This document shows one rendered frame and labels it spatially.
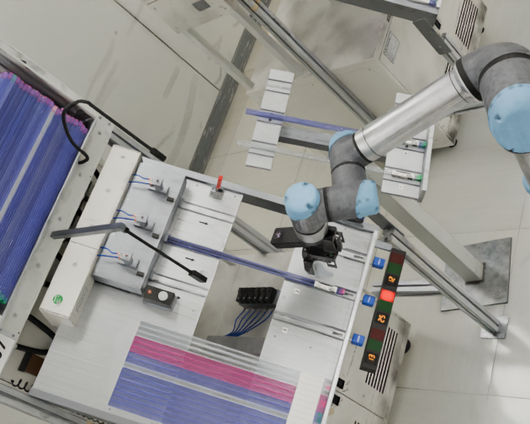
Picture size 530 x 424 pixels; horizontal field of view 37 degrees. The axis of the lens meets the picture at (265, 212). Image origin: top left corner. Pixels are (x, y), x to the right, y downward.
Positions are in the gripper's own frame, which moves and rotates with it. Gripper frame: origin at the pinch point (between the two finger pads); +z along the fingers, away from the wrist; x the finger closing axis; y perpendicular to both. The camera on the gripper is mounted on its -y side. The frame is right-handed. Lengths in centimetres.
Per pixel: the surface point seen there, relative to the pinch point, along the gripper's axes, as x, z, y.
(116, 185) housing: 7, -9, -57
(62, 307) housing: -28, -9, -57
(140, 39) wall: 151, 117, -160
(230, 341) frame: -12, 46, -32
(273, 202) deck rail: 18.9, 8.6, -19.6
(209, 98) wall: 151, 163, -135
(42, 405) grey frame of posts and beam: -50, 3, -58
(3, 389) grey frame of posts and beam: -50, -7, -63
